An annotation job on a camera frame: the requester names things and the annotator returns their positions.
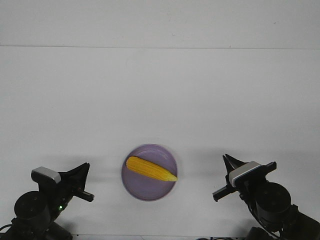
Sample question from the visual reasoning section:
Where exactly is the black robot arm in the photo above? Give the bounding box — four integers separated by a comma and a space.
0, 162, 94, 240
212, 154, 320, 240

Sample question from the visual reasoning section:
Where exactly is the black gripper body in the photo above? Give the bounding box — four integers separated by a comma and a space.
37, 179, 95, 216
212, 161, 277, 202

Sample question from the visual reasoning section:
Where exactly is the purple round plate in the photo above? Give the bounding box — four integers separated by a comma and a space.
121, 144, 178, 202

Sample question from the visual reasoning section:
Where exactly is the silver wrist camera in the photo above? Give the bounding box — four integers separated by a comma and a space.
228, 161, 262, 188
31, 166, 62, 185

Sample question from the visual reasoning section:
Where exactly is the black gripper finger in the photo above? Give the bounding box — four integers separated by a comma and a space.
59, 168, 75, 183
225, 154, 246, 170
73, 162, 90, 192
222, 155, 234, 185

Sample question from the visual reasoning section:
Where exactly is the yellow corn cob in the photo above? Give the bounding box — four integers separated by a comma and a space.
125, 156, 178, 182

